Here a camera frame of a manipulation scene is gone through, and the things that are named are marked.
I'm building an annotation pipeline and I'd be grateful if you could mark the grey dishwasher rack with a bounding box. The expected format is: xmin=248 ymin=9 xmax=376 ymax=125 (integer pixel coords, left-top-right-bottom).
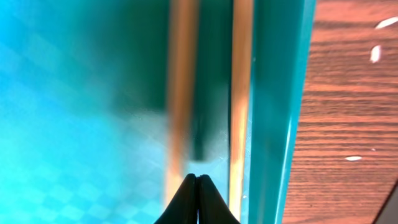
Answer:
xmin=373 ymin=182 xmax=398 ymax=224

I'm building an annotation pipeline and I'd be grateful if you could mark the teal serving tray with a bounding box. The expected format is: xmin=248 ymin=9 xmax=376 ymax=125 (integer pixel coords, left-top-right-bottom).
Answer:
xmin=1 ymin=1 xmax=316 ymax=223

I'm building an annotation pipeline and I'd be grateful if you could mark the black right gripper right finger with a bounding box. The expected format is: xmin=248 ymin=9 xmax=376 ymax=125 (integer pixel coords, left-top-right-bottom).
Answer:
xmin=197 ymin=175 xmax=240 ymax=224

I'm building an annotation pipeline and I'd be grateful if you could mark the wooden chopstick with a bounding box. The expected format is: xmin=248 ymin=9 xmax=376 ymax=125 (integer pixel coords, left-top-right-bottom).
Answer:
xmin=164 ymin=0 xmax=198 ymax=205
xmin=228 ymin=0 xmax=254 ymax=221

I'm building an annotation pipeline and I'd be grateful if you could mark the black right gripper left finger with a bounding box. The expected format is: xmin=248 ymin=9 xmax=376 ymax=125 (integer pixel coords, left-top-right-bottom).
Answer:
xmin=155 ymin=174 xmax=198 ymax=224

